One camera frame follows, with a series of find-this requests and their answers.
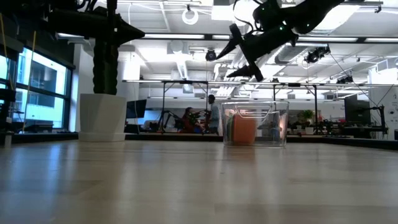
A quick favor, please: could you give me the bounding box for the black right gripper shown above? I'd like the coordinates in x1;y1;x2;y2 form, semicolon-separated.
216;22;297;83

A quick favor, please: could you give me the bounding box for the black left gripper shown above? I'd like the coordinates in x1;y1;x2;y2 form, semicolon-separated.
92;0;146;63

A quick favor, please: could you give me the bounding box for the orange measuring cup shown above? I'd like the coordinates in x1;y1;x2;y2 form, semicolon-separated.
231;113;257;146

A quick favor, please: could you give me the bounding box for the clear plastic basket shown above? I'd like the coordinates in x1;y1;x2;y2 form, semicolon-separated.
221;100;290;147

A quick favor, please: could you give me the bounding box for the green cactus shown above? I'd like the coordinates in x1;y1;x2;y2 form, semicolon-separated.
92;39;119;95

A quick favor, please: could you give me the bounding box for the person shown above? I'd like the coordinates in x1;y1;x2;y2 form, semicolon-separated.
204;94;221;135
182;106;201;134

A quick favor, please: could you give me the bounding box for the dark flat monitor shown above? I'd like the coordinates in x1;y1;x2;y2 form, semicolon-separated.
126;99;147;119

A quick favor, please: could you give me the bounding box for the green leafy office plant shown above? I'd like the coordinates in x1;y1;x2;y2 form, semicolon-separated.
295;109;315;135

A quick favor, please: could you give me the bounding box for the black beam with strip lights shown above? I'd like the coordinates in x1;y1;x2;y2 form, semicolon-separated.
55;30;398;44

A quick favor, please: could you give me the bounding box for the black computer monitor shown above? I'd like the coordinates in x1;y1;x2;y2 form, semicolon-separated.
344;94;371;125

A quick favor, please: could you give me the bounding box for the black equipment stand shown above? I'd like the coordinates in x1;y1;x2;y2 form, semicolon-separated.
0;88;27;147

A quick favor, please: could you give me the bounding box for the black articulated stand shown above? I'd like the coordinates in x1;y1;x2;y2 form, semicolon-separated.
357;105;388;133

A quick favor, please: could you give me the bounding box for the white poster board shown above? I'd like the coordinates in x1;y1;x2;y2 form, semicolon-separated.
368;86;398;133

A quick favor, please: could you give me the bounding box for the black metal table frame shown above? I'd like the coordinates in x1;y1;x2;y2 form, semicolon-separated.
160;80;210;134
241;82;320;131

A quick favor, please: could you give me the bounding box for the white ring lamp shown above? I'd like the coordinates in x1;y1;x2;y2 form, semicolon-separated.
181;7;200;26

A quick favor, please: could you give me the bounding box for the black hanging camera rig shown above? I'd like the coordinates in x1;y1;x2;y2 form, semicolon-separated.
303;45;331;65

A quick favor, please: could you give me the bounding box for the silver ventilation duct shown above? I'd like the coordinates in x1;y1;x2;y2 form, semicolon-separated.
275;0;361;65

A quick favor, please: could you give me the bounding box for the black aluminium table frame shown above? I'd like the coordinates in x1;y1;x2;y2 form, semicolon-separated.
0;132;398;150

